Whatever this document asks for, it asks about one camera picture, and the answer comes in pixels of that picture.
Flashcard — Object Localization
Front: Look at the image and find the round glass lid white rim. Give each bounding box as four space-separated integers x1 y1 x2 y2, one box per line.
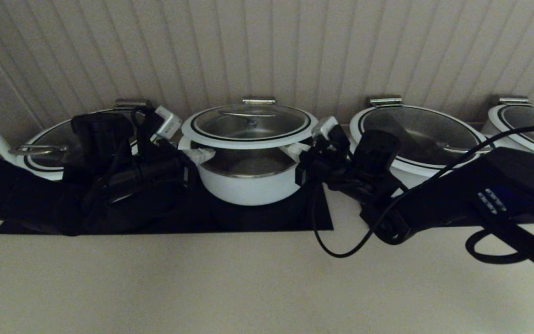
181 104 319 150

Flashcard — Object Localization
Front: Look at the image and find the white round pot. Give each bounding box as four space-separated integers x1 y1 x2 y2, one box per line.
178 138 316 206

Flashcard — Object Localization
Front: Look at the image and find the black glass cooktop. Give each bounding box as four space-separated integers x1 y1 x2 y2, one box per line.
364 195 534 229
0 186 333 235

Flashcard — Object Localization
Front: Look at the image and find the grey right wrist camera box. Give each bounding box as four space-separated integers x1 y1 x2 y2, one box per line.
312 116 349 154

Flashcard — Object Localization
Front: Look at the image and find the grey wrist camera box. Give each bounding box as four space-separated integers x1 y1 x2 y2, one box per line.
153 106 183 141
312 116 349 154

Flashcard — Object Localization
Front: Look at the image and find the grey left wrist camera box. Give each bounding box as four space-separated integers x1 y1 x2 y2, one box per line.
153 106 183 141

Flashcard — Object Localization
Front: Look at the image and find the black left camera cable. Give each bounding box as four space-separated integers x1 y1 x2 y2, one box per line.
130 107 156 140

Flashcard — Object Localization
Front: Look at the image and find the black right arm cable loop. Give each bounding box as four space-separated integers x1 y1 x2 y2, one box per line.
465 229 534 265

